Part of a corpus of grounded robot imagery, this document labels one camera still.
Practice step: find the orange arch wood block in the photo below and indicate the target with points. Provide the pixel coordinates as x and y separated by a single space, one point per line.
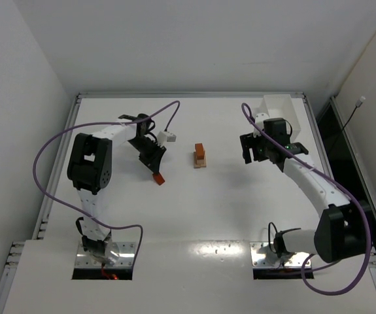
200 151

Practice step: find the white plastic bin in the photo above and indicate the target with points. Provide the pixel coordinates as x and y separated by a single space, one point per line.
281 106

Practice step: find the metal base plate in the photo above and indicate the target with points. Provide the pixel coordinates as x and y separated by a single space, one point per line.
118 255
263 258

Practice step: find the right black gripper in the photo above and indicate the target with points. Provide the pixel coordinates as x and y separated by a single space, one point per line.
251 144

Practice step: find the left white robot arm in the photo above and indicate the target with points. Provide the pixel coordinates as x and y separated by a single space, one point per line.
90 171

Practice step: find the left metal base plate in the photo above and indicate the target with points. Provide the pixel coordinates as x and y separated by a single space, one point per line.
118 255

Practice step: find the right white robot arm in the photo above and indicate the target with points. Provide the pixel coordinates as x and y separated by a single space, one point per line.
343 228

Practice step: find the aluminium frame rail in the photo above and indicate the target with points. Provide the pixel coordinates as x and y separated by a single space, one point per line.
178 95

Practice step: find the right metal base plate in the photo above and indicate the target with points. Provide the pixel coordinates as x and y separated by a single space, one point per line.
263 258

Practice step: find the orange wedge wood block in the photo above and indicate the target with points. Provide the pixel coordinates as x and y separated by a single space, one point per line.
158 178

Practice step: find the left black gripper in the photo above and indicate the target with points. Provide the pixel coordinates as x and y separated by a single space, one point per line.
150 154

